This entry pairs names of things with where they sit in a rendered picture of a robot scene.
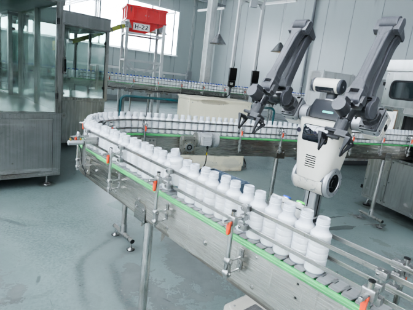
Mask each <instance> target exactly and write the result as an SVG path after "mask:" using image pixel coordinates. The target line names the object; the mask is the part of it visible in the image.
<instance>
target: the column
mask: <svg viewBox="0 0 413 310"><path fill-rule="evenodd" d="M217 8H218V0H208V6H207V13H206V24H205V35H204V41H203V52H202V64H201V70H200V81H199V82H200V84H201V82H203V84H204V82H206V84H207V83H209V80H210V69H211V58H212V52H213V44H210V43H209V42H210V41H211V40H212V39H213V38H214V31H215V25H216V14H217Z"/></svg>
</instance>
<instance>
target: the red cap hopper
mask: <svg viewBox="0 0 413 310"><path fill-rule="evenodd" d="M122 10H123V11H122V20H121V21H128V22H130V23H131V26H132V28H129V25H128V27H126V28H122V29H121V40H120V61H119V73H121V75H122V62H123V64H124V68H123V74H125V75H124V76H126V72H127V68H128V69H129V71H130V72H131V71H132V70H131V69H130V68H129V67H128V65H127V63H128V64H129V65H130V66H131V68H132V69H133V70H134V71H135V72H137V70H136V69H135V68H134V67H133V65H132V64H131V63H130V62H139V63H148V64H152V65H151V66H149V67H148V68H147V69H146V70H144V71H143V73H145V72H146V71H147V70H149V69H150V68H151V67H152V66H153V70H152V71H151V72H150V73H149V74H152V77H155V73H156V69H157V68H158V67H159V78H161V77H162V70H163V55H164V47H165V33H166V26H167V24H166V21H167V13H168V11H166V10H160V9H153V8H150V7H143V6H137V5H133V4H126V5H124V6H123V7H122ZM162 27H163V30H162V36H159V28H162ZM124 29H125V32H124ZM154 30H156V34H155V36H154V35H150V34H147V33H149V32H151V31H154ZM134 34H135V35H134ZM124 35H125V49H124ZM138 35H139V36H138ZM128 36H133V37H138V38H145V39H153V40H155V49H154V62H149V61H143V60H134V59H128V58H127V52H128ZM146 36H148V37H146ZM150 37H152V38H150ZM159 40H162V44H161V53H160V63H158V62H157V49H158V41H159ZM123 49H124V58H123ZM156 65H157V66H156ZM154 79H155V78H154ZM120 92H121V89H118V94H117V112H119V99H120ZM124 102H125V98H123V99H122V110H121V111H123V112H124ZM153 103H154V100H151V104H150V113H151V117H152V112H153ZM159 106H160V100H157V105H156V113H159Z"/></svg>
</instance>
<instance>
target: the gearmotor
mask: <svg viewBox="0 0 413 310"><path fill-rule="evenodd" d="M219 142H220V137H219V134H218V133H208V132H194V134H193V136H192V135H182V136H180V139H179V152H180V155H182V154H195V147H206V159H205V164H206V161H207V151H208V147H213V148H216V147H218V146H219ZM205 164H204V166H205ZM204 166H203V167H204Z"/></svg>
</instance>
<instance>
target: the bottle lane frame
mask: <svg viewBox="0 0 413 310"><path fill-rule="evenodd" d="M85 153H86V154H87V155H88V157H90V163H91V164H92V165H91V166H90V174H87V173H86V177H87V178H88V179H89V180H91V181H92V182H94V183H95V184H96V185H98V186H99V187H100V188H102V189H103V190H105V191H106V192H107V190H106V188H107V187H108V182H107V179H108V169H109V164H107V163H106V159H105V158H103V157H101V156H99V155H98V154H96V153H94V152H93V151H91V150H90V149H85ZM118 174H120V180H118V181H119V182H120V188H117V189H113V190H112V191H111V193H109V194H110V195H111V196H112V197H114V198H115V199H117V200H118V201H119V202H121V203H122V204H124V205H125V206H126V207H128V208H129V209H130V210H132V211H133V212H134V211H135V202H136V201H137V200H138V201H140V202H141V203H142V204H144V205H145V207H146V218H145V221H147V222H148V223H149V224H151V225H152V223H151V220H152V219H153V213H152V210H153V209H154V199H155V191H153V190H152V187H153V186H152V185H150V184H148V183H146V182H145V181H144V180H141V179H140V178H138V177H136V176H134V175H132V173H129V172H127V171H126V170H124V169H122V168H120V167H119V166H117V165H115V164H113V163H112V172H111V179H112V180H117V179H118ZM118 181H113V183H112V186H111V188H116V187H117V186H118V184H117V183H118ZM166 202H167V203H169V205H168V210H166V211H164V212H160V213H159V216H158V220H163V219H164V218H165V212H167V213H168V217H167V220H164V221H160V222H159V223H158V225H156V227H155V228H156V229H158V230H159V231H160V232H162V233H163V234H164V235H166V236H167V237H168V238H170V239H171V240H172V241H174V242H175V243H177V244H178V245H179V246H180V247H182V248H183V249H185V250H186V251H187V252H189V253H190V254H191V255H193V256H194V257H196V258H197V259H198V260H200V261H201V262H202V263H204V264H205V265H207V266H208V267H209V268H210V269H212V270H213V271H214V272H216V273H217V274H219V275H220V276H221V277H222V270H223V269H224V262H223V259H224V257H225V256H226V248H227V240H228V235H226V228H225V227H224V226H221V225H219V224H217V222H214V221H212V220H211V218H207V217H205V216H204V215H202V214H200V213H198V211H197V212H196V211H195V210H193V209H192V208H190V207H188V206H186V205H184V204H183V203H181V202H179V201H177V200H176V199H174V198H172V197H170V196H169V195H167V194H166V193H163V192H162V191H161V190H159V200H158V208H157V210H165V205H166ZM240 247H241V248H242V249H244V254H243V258H242V257H241V258H239V260H241V261H243V262H242V269H239V270H238V271H235V272H232V274H231V276H230V277H228V278H227V279H226V280H227V281H228V282H230V283H231V284H232V285H234V286H235V287H237V288H238V289H239V290H240V291H242V292H243V293H244V294H246V295H247V296H249V297H250V298H251V299H252V300H254V301H255V302H257V303H258V304H260V305H261V306H262V307H263V308H265V309H266V310H359V309H360V306H359V305H357V304H356V303H355V301H356V300H353V301H350V300H349V299H347V298H346V297H344V296H342V295H341V293H342V292H340V293H337V292H335V291H334V290H331V289H330V288H328V286H329V285H323V284H321V283H319V282H318V281H316V279H317V278H315V279H312V278H311V277H309V276H307V275H305V272H306V271H305V272H300V271H298V270H297V269H295V268H294V266H290V265H288V264H286V263H285V262H283V260H279V259H278V258H276V257H274V254H273V255H271V254H269V253H267V252H266V251H264V249H261V248H259V247H257V246H256V244H252V243H250V242H248V241H247V239H243V238H242V237H240V236H239V235H236V234H234V235H233V240H232V248H231V253H230V258H232V259H233V258H236V257H238V256H239V251H240Z"/></svg>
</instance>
